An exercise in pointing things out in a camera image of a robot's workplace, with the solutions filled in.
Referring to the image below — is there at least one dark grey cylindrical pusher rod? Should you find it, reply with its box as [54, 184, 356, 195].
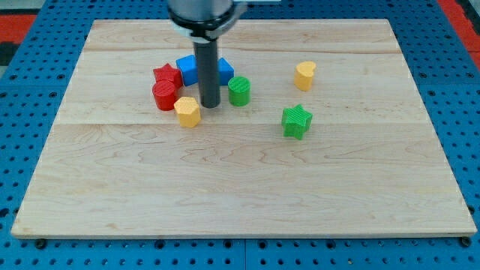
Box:
[193, 40, 221, 108]

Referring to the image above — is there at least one green star block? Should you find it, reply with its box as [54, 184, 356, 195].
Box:
[281, 104, 313, 140]

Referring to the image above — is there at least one red star block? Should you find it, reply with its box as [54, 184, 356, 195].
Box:
[153, 63, 183, 89]

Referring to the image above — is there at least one blue cube block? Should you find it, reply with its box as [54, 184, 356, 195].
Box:
[175, 55, 198, 86]

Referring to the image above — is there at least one blue triangle block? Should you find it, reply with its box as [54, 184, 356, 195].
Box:
[218, 58, 235, 86]

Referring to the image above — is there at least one green cylinder block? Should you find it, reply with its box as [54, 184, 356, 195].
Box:
[227, 76, 251, 107]

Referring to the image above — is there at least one red cylinder block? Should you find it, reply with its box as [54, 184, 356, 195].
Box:
[152, 80, 177, 111]

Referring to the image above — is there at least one yellow hexagon block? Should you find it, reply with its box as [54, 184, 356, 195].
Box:
[174, 97, 201, 128]

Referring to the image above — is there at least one yellow heart block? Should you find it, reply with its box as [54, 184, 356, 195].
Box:
[293, 61, 317, 92]

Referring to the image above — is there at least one wooden board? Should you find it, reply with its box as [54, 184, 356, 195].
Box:
[11, 19, 477, 239]

